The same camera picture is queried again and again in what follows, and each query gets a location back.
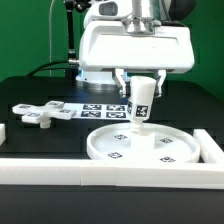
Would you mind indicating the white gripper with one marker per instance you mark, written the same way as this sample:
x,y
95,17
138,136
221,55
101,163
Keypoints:
x,y
105,45

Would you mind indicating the white round table top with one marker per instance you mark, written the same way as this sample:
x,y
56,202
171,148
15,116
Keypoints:
x,y
154,144

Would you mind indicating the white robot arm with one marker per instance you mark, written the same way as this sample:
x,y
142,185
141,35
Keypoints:
x,y
138,17

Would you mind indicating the white marker sheet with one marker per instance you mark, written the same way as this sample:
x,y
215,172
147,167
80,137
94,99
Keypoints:
x,y
98,111

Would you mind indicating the white cross-shaped table base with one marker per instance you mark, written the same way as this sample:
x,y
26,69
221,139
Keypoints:
x,y
42,115

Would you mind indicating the white U-shaped fence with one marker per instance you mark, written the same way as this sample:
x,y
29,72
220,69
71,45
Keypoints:
x,y
209,174

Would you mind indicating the black camera pole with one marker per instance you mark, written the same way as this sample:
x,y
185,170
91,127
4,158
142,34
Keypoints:
x,y
70,5

